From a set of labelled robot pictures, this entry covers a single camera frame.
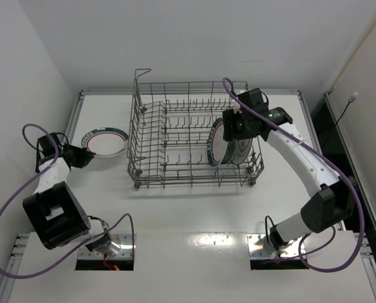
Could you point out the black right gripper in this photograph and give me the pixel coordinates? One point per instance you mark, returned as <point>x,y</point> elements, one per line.
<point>227,125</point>

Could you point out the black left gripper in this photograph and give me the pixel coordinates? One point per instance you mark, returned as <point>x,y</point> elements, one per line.
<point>79,156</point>

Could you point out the white gold rimmed plate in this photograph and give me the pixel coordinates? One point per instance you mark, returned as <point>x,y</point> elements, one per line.
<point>243,147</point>

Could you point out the teal red rimmed plate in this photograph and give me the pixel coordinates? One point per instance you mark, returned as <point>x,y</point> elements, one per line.
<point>105,142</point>
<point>219,151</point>

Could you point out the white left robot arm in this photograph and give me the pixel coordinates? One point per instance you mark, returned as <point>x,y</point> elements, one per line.
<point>53,210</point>

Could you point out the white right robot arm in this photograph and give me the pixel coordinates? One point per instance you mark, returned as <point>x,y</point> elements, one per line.
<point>331,199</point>

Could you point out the grey wire dish rack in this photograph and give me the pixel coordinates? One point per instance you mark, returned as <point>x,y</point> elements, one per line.
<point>169,128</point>

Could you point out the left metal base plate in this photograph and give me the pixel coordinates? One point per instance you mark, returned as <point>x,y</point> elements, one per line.
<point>113,247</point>

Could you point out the metal base plate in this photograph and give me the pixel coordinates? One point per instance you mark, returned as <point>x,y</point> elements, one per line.
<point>260,250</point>
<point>113,247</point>

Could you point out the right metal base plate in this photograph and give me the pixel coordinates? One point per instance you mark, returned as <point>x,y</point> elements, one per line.
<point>260,250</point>

